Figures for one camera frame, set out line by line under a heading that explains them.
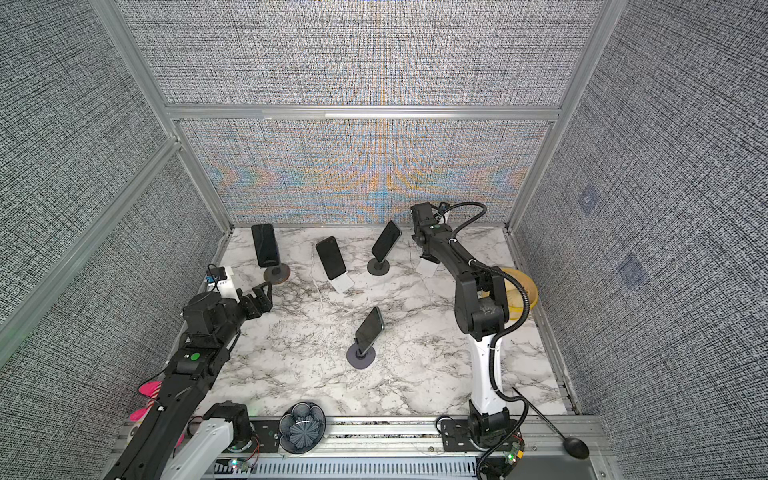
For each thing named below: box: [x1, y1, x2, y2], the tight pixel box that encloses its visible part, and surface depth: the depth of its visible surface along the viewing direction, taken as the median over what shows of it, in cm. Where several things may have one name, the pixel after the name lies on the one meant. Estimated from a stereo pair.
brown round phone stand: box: [263, 263, 291, 285], surface depth 106 cm
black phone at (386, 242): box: [371, 220, 402, 263], surface depth 101 cm
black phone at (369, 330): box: [355, 307, 385, 356], surface depth 81 cm
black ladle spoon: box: [512, 386, 589, 459], surface depth 73 cm
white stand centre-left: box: [328, 270, 355, 294], surface depth 103 cm
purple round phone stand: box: [346, 343, 376, 369], surface depth 87 cm
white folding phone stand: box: [416, 258, 439, 277], surface depth 107 cm
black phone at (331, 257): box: [316, 236, 346, 279], surface depth 97 cm
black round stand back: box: [367, 258, 390, 276], surface depth 108 cm
